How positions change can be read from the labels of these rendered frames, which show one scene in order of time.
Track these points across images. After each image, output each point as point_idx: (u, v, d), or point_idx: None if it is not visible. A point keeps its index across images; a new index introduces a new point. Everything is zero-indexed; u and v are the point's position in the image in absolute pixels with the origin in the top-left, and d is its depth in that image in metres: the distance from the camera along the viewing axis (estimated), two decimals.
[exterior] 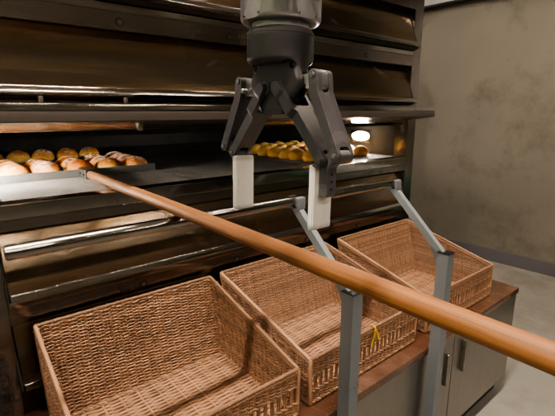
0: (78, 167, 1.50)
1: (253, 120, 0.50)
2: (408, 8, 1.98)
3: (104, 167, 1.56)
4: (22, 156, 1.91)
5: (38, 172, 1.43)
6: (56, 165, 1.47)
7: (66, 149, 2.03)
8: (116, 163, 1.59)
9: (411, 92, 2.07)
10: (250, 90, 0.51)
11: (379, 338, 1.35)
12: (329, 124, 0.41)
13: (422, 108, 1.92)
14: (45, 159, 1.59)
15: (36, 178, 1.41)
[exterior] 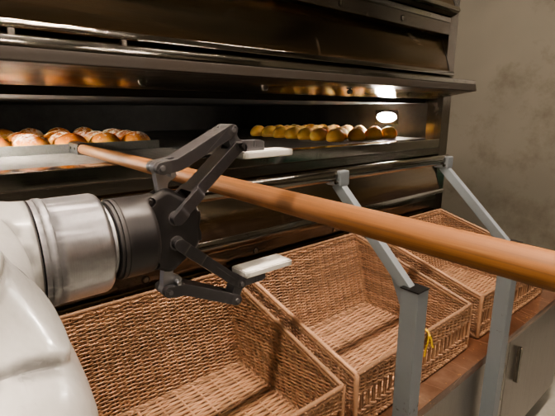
0: (68, 141, 1.26)
1: None
2: None
3: (99, 142, 1.32)
4: (7, 135, 1.67)
5: (20, 145, 1.19)
6: (42, 138, 1.23)
7: (58, 130, 1.80)
8: (113, 138, 1.35)
9: (448, 64, 1.83)
10: (166, 180, 0.41)
11: (433, 346, 1.11)
12: None
13: (463, 80, 1.68)
14: None
15: (17, 153, 1.17)
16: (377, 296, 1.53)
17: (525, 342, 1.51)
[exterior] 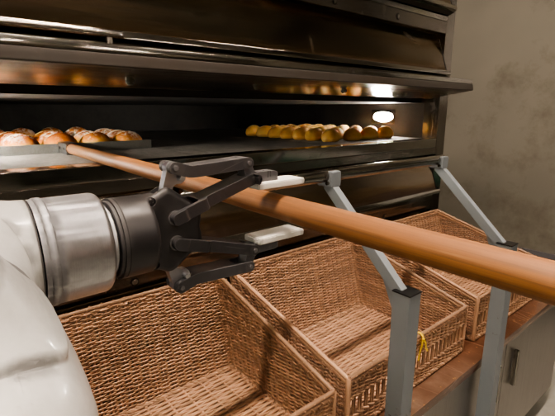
0: (58, 141, 1.25)
1: None
2: None
3: (90, 142, 1.31)
4: None
5: (7, 145, 1.17)
6: (30, 138, 1.21)
7: (50, 129, 1.78)
8: (104, 138, 1.33)
9: (444, 63, 1.81)
10: (173, 182, 0.41)
11: (427, 349, 1.10)
12: None
13: (460, 80, 1.66)
14: None
15: (5, 153, 1.15)
16: (372, 298, 1.51)
17: (522, 344, 1.49)
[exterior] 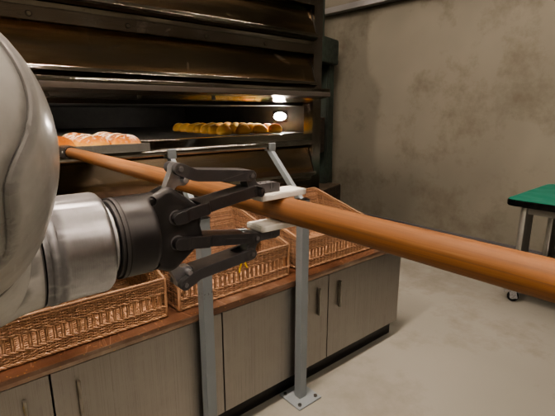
0: None
1: None
2: (307, 4, 2.32)
3: (88, 145, 1.31)
4: None
5: None
6: None
7: None
8: (102, 141, 1.33)
9: (314, 76, 2.41)
10: (174, 184, 0.41)
11: (247, 267, 1.69)
12: None
13: (316, 89, 2.26)
14: None
15: None
16: None
17: (348, 278, 2.09)
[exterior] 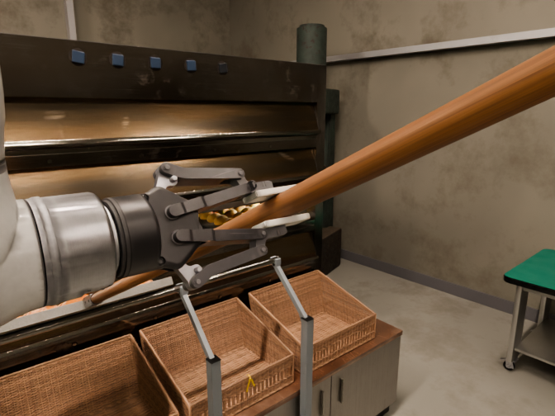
0: (77, 301, 1.34)
1: (200, 211, 0.45)
2: (310, 101, 2.41)
3: None
4: None
5: None
6: None
7: None
8: None
9: (316, 167, 2.50)
10: (166, 188, 0.43)
11: (254, 385, 1.79)
12: None
13: None
14: None
15: (34, 320, 1.17)
16: (249, 342, 2.21)
17: (350, 375, 2.18)
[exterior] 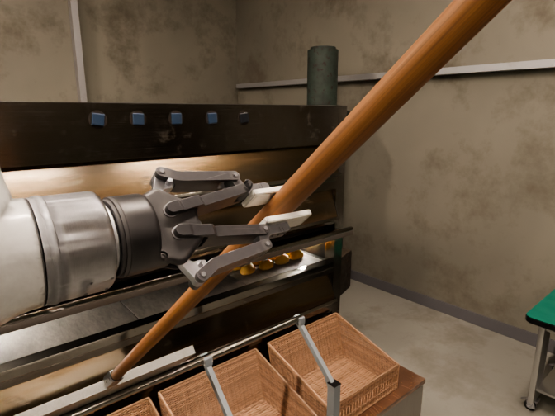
0: None
1: (200, 215, 0.45)
2: None
3: None
4: None
5: None
6: None
7: None
8: None
9: (336, 210, 2.43)
10: (163, 192, 0.43)
11: None
12: (238, 266, 0.44)
13: (340, 231, 2.28)
14: None
15: (54, 407, 1.11)
16: (269, 396, 2.13)
17: None
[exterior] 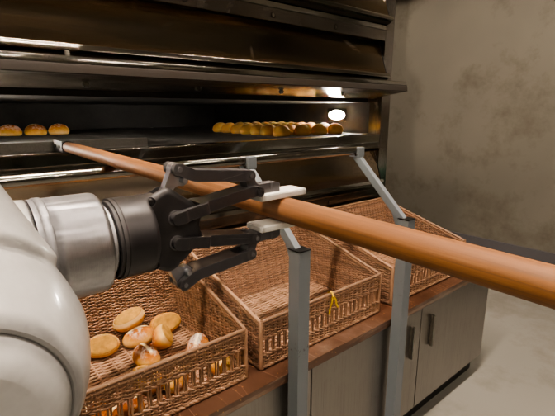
0: None
1: None
2: None
3: None
4: None
5: None
6: None
7: (35, 125, 2.01)
8: None
9: (385, 67, 2.04)
10: (174, 185, 0.41)
11: (338, 305, 1.33)
12: None
13: (394, 82, 1.89)
14: (99, 399, 0.97)
15: (0, 150, 1.14)
16: (311, 271, 1.74)
17: (440, 311, 1.72)
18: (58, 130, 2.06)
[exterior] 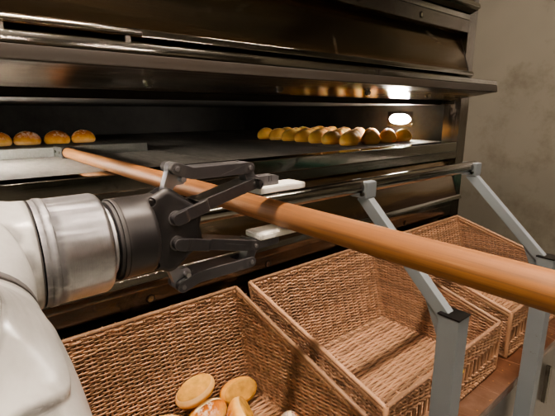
0: None
1: None
2: None
3: None
4: (2, 139, 1.58)
5: None
6: None
7: (56, 132, 1.70)
8: None
9: (467, 63, 1.74)
10: (173, 184, 0.41)
11: (463, 371, 1.02)
12: None
13: (485, 81, 1.59)
14: None
15: (0, 157, 1.14)
16: (395, 310, 1.44)
17: (553, 359, 1.42)
18: (83, 137, 1.76)
